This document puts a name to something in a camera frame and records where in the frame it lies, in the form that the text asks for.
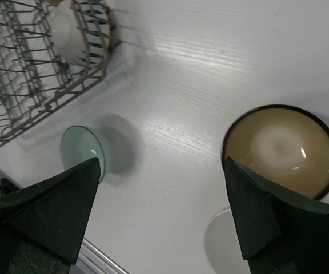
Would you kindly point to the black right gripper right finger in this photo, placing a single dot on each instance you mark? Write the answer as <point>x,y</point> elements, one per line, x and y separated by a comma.
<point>279,230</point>

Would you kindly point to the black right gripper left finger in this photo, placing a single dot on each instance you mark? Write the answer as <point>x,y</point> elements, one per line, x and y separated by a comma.
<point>47,214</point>

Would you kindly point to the white bowl blue stripes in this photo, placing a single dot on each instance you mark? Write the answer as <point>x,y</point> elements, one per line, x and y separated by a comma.
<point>80,31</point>

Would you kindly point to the plain white bowl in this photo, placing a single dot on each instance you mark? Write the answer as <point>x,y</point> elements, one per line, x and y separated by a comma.
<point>221,245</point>

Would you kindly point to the brown glazed bowl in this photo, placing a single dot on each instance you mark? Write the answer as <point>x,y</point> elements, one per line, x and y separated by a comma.
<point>284,144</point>

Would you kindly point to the pale green bowl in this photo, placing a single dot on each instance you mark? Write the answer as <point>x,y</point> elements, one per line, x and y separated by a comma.
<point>80,143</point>

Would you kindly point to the aluminium mounting rail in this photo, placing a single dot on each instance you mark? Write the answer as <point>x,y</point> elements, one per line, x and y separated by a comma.
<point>39,217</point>

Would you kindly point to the grey wire dish rack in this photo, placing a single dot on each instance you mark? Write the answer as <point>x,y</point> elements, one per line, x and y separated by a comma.
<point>35,81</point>

